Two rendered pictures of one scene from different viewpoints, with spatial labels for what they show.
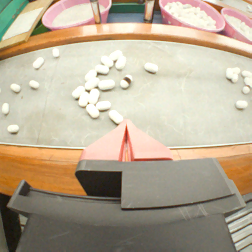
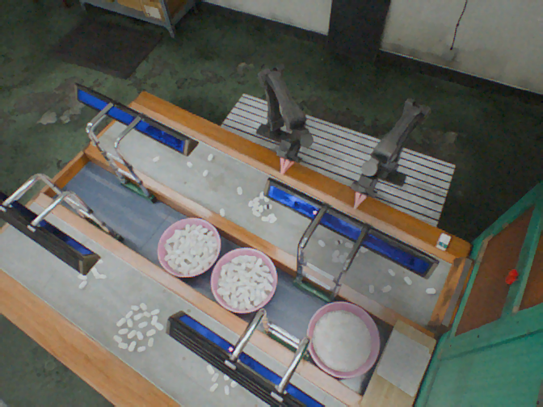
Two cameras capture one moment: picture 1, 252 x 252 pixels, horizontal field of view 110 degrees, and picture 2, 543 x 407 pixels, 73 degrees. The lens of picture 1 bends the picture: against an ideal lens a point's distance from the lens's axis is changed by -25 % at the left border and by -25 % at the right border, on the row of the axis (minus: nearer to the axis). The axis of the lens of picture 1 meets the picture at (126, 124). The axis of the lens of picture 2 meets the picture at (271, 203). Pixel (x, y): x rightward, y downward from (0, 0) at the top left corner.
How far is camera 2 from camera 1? 1.46 m
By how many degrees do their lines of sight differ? 41
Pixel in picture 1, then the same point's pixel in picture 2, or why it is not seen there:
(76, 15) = (343, 337)
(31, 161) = (399, 228)
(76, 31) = (352, 295)
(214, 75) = (284, 224)
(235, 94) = (278, 209)
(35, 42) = (387, 311)
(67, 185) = (383, 212)
